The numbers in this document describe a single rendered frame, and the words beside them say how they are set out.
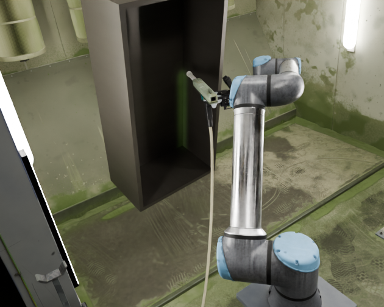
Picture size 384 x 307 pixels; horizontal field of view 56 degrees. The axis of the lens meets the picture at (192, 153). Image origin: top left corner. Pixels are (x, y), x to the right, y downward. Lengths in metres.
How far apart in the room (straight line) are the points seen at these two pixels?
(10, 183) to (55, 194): 1.67
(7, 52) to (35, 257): 1.64
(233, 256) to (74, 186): 1.92
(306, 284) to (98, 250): 1.70
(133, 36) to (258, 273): 1.36
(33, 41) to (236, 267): 2.06
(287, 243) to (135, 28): 1.34
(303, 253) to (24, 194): 0.94
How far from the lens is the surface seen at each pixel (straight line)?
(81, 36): 2.93
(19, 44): 2.77
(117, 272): 2.50
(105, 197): 3.04
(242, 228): 1.29
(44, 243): 1.47
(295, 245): 1.29
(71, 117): 3.08
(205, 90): 1.83
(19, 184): 1.33
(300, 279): 1.30
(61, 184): 2.98
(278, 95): 1.33
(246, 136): 1.30
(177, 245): 2.56
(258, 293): 1.50
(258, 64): 1.90
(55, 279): 1.08
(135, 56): 2.10
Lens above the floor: 1.82
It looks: 30 degrees down
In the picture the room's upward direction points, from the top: 7 degrees counter-clockwise
